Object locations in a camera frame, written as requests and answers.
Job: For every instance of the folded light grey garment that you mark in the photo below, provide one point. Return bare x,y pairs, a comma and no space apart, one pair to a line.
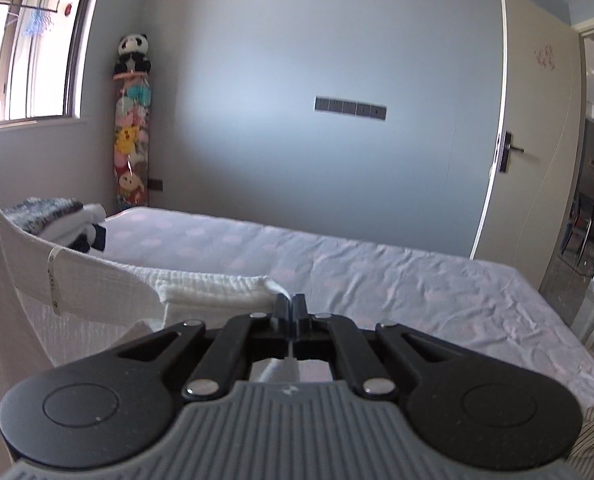
82,221

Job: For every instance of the folded black garment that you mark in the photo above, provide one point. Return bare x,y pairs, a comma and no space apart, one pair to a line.
96,239

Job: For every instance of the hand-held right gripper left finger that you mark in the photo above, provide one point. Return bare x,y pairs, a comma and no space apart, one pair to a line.
281,321

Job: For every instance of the white muslin garment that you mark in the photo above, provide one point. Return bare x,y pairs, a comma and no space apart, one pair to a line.
92,285

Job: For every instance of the beige door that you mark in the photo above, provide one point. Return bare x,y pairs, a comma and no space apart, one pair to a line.
532,160

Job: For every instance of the folded dark patterned garment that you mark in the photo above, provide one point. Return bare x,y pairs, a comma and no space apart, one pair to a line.
47,208

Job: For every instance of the dark chair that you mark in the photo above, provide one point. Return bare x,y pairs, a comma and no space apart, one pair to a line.
584,240

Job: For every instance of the panda plush toy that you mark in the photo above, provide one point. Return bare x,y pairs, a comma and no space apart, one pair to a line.
134,52

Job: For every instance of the bed with pink-dotted sheet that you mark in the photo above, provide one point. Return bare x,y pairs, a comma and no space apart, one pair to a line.
377,285

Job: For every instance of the dark wall socket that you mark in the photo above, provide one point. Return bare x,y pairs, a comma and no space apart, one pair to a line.
155,185

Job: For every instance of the grey wall switch panel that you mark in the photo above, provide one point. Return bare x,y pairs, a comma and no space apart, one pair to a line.
351,108

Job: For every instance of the window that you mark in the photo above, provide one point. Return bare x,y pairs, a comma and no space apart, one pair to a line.
27,60

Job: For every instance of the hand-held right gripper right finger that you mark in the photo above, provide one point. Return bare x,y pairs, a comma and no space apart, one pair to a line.
301,321

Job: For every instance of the clear tube of plush toys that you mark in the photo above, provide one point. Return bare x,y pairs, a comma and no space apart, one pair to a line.
132,140

